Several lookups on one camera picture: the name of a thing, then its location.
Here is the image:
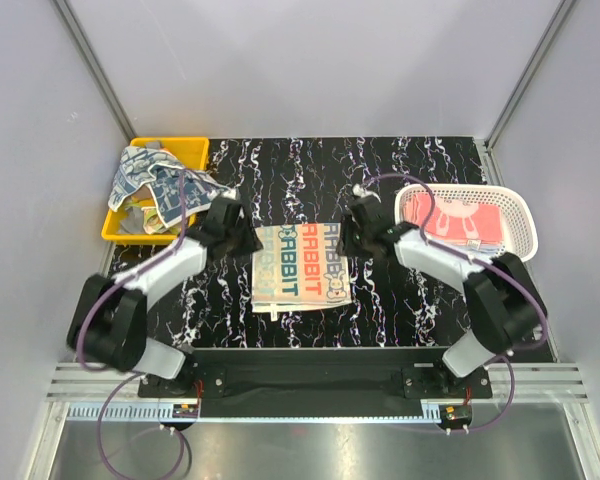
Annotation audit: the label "colourful rabbit text towel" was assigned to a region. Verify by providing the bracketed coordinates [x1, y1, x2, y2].
[251, 223, 352, 313]

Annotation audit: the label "pink rabbit towel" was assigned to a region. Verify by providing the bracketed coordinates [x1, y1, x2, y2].
[397, 192, 504, 249]

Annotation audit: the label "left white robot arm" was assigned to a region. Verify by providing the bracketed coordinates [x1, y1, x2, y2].
[66, 193, 262, 396]

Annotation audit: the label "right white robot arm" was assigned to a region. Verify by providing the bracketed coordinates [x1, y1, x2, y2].
[338, 190, 547, 397]

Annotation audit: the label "blue patterned towel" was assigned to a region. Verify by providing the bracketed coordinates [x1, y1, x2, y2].
[108, 146, 229, 227]

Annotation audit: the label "small cloths in bin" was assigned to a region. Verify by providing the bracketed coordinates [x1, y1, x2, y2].
[118, 188, 181, 235]

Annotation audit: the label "yellow plastic bin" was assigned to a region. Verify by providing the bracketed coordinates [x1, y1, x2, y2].
[101, 137, 210, 246]

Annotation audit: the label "white perforated plastic basket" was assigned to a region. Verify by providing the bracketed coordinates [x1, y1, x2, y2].
[394, 184, 538, 262]

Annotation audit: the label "left controller board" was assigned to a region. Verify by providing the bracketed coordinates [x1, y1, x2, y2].
[172, 403, 199, 419]

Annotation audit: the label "controller board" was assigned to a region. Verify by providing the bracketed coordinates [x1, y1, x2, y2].
[172, 403, 199, 419]
[441, 404, 473, 423]

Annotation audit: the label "right controller board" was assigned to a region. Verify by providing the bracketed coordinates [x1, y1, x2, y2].
[441, 404, 473, 423]

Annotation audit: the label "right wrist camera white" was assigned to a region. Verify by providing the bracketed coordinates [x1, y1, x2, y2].
[352, 184, 380, 200]

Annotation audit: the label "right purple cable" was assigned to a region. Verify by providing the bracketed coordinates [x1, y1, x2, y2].
[352, 173, 550, 434]

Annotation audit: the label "purple cable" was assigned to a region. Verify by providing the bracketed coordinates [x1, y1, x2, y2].
[352, 173, 550, 434]
[74, 167, 196, 475]

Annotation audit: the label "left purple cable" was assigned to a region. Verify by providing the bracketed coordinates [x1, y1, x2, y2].
[74, 167, 196, 475]

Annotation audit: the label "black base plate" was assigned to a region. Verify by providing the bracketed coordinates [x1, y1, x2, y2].
[138, 347, 493, 423]

